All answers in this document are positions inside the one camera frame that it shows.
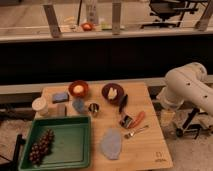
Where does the black stand at left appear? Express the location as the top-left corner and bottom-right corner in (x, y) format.
(0, 134), (26, 171)

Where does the pale food in bowl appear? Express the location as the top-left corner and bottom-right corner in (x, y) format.
(108, 88), (117, 100)

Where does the metal spoon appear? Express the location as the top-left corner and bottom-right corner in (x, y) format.
(124, 125), (149, 139)

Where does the bunch of dark grapes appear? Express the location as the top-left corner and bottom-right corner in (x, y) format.
(29, 129), (54, 165)

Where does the orange bowl with egg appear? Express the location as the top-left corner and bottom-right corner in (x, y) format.
(68, 80), (89, 98)

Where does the green plastic tray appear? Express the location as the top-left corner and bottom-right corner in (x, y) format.
(18, 116), (91, 171)

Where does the blue sponge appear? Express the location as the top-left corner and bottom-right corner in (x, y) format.
(52, 92), (69, 103)

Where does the small metal cup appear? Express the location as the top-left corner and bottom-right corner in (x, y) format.
(88, 103), (99, 117)

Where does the small brown block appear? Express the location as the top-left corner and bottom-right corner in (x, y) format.
(57, 104), (67, 116)

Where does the white lidded cup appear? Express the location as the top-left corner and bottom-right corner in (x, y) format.
(32, 97), (48, 116)

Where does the orange object on shelf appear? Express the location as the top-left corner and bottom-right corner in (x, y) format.
(81, 22), (94, 31)

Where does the dark red bowl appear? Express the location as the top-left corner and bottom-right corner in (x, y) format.
(102, 83), (124, 105)

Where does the black marker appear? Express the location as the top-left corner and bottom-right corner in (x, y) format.
(119, 94), (128, 113)

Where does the orange handled peeler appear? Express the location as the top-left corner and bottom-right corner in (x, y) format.
(119, 111), (145, 129)

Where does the black office chair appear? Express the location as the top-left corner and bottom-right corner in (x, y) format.
(141, 0), (198, 28)

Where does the light blue towel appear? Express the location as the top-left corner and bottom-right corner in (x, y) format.
(100, 128), (122, 160)

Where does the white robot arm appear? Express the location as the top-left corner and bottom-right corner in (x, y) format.
(157, 62), (213, 116)

